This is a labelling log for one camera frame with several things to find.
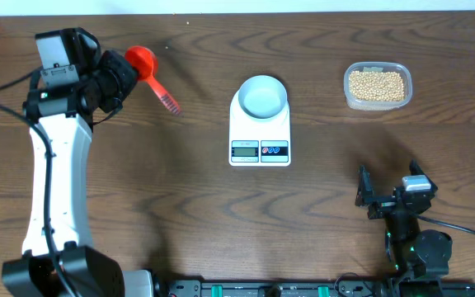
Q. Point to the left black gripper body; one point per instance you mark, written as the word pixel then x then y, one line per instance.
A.
pixel 111 84

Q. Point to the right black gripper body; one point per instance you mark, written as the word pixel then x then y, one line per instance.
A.
pixel 381 208

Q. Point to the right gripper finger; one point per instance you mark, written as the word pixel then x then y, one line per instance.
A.
pixel 365 191
pixel 415 169

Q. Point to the red plastic measuring scoop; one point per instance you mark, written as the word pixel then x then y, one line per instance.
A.
pixel 145 62

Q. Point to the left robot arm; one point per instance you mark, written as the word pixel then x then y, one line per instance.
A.
pixel 58 257

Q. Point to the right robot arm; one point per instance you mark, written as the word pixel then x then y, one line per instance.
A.
pixel 421 257

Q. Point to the white digital kitchen scale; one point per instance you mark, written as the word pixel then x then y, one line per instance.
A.
pixel 257 142

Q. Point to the light blue bowl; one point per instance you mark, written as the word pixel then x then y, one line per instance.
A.
pixel 262 97

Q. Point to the soybeans in container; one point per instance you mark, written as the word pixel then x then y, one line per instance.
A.
pixel 376 86

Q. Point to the clear plastic container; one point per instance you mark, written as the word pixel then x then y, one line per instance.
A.
pixel 368 66

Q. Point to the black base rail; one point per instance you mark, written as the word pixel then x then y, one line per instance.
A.
pixel 338 288

